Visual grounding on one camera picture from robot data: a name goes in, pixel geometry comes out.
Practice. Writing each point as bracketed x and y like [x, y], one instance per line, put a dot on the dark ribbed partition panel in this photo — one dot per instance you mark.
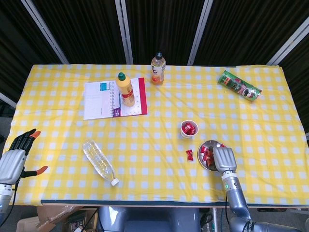
[19, 48]
[301, 84]
[84, 31]
[241, 31]
[164, 29]

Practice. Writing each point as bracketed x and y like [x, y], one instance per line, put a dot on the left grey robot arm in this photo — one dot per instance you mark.
[4, 195]

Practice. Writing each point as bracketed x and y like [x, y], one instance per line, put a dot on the orange drink bottle black cap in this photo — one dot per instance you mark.
[158, 72]

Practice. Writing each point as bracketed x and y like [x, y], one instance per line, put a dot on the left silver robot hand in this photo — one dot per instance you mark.
[10, 164]

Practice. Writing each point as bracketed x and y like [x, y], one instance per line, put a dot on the open spiral notebook red cover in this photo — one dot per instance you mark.
[96, 101]

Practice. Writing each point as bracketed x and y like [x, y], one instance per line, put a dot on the yellow white checkered tablecloth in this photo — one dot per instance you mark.
[154, 145]

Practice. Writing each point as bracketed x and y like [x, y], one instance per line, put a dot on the white partition frame post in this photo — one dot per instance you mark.
[44, 31]
[289, 44]
[124, 31]
[7, 99]
[200, 31]

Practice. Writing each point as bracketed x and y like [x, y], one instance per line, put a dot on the grey robot torso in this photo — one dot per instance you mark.
[149, 220]

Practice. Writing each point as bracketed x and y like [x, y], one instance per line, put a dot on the yellow bottle green cap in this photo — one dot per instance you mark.
[125, 91]

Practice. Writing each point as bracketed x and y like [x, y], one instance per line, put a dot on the round metal plate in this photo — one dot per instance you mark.
[202, 162]

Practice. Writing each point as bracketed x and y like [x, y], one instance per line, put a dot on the white paper cup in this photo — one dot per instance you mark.
[186, 136]

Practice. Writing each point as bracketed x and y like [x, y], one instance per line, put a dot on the red candy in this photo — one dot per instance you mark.
[206, 157]
[222, 145]
[192, 129]
[186, 125]
[190, 155]
[186, 131]
[204, 149]

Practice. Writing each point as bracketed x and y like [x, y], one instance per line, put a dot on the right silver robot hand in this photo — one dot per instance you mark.
[224, 159]

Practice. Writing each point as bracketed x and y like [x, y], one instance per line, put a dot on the dark table underlay mat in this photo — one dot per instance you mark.
[144, 202]

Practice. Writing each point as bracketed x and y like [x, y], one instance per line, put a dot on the brown cardboard box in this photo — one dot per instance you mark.
[48, 215]

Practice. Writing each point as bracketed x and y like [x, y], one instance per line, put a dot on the clear plastic water bottle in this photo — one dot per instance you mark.
[99, 162]

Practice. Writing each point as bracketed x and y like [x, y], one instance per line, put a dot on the green Pringles can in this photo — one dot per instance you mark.
[239, 85]

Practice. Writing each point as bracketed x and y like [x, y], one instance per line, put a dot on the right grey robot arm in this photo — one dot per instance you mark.
[234, 193]

